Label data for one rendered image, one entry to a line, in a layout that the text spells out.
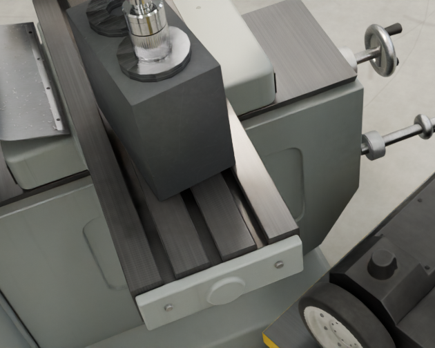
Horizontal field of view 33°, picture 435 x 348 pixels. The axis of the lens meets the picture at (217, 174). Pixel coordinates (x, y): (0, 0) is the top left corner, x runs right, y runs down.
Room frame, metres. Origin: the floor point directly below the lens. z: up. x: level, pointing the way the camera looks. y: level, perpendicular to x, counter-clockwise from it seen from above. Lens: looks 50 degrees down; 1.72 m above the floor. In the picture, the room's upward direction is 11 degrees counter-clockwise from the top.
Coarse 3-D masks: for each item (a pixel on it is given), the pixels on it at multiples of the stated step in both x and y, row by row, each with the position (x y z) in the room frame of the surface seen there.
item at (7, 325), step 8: (0, 296) 0.79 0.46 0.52; (0, 304) 0.78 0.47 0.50; (8, 304) 0.80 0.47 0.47; (0, 312) 0.77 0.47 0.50; (8, 312) 0.79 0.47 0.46; (16, 312) 0.80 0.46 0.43; (0, 320) 0.76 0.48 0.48; (8, 320) 0.77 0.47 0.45; (16, 320) 0.79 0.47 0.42; (0, 328) 0.75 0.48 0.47; (8, 328) 0.76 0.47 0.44; (16, 328) 0.78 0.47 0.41; (24, 328) 0.80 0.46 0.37; (0, 336) 0.74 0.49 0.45; (8, 336) 0.75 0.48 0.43; (16, 336) 0.76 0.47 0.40; (24, 336) 0.78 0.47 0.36; (32, 336) 0.80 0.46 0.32; (0, 344) 0.74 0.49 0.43; (8, 344) 0.74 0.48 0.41; (16, 344) 0.75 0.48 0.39; (24, 344) 0.77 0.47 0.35; (32, 344) 0.79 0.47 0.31
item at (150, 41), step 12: (132, 24) 0.66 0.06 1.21; (144, 24) 0.66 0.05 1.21; (156, 24) 0.66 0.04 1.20; (132, 36) 0.67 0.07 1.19; (144, 36) 0.66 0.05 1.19; (156, 36) 0.66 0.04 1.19; (168, 36) 0.68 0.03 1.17; (144, 48) 0.66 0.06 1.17; (156, 48) 0.66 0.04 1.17; (168, 48) 0.67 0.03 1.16; (144, 60) 0.66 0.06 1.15; (156, 60) 0.66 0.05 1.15
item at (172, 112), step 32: (96, 0) 0.80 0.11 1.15; (96, 32) 0.75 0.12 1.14; (192, 32) 0.71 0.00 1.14; (96, 64) 0.72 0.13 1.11; (128, 64) 0.66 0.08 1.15; (160, 64) 0.65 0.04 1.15; (192, 64) 0.66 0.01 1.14; (96, 96) 0.79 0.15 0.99; (128, 96) 0.62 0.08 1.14; (160, 96) 0.62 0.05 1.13; (192, 96) 0.63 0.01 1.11; (224, 96) 0.65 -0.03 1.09; (128, 128) 0.65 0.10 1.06; (160, 128) 0.61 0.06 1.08; (192, 128) 0.63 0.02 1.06; (224, 128) 0.64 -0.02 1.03; (160, 160) 0.61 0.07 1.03; (192, 160) 0.62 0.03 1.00; (224, 160) 0.64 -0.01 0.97; (160, 192) 0.61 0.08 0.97
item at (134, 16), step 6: (156, 0) 0.68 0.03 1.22; (126, 6) 0.68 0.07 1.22; (132, 6) 0.68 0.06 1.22; (150, 6) 0.67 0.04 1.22; (156, 6) 0.67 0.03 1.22; (162, 6) 0.68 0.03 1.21; (126, 12) 0.67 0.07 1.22; (132, 12) 0.67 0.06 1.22; (138, 12) 0.67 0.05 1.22; (144, 12) 0.66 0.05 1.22; (150, 12) 0.66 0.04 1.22; (156, 12) 0.66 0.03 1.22; (126, 18) 0.67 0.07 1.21; (132, 18) 0.66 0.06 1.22; (138, 18) 0.66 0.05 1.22; (144, 18) 0.66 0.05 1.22; (150, 18) 0.66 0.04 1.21; (156, 18) 0.66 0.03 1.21
